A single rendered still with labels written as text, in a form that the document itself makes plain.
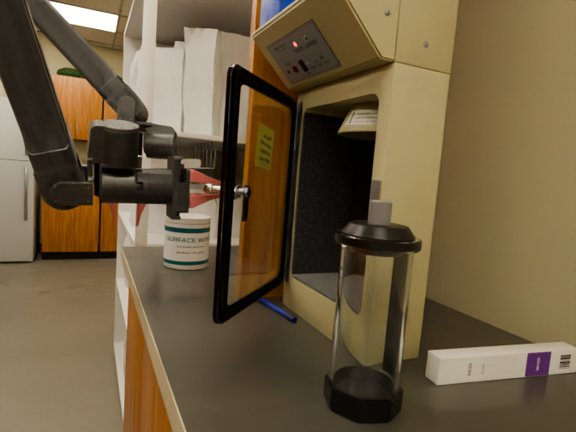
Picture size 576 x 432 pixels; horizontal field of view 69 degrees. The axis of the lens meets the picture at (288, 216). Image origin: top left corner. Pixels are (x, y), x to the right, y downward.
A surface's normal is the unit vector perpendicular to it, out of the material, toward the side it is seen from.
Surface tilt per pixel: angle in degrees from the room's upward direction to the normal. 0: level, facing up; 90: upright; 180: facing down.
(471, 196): 90
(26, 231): 90
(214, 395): 0
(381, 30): 90
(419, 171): 90
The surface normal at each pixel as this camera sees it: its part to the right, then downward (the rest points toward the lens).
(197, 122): -0.22, 0.25
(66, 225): 0.42, 0.13
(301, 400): 0.07, -0.99
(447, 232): -0.90, -0.03
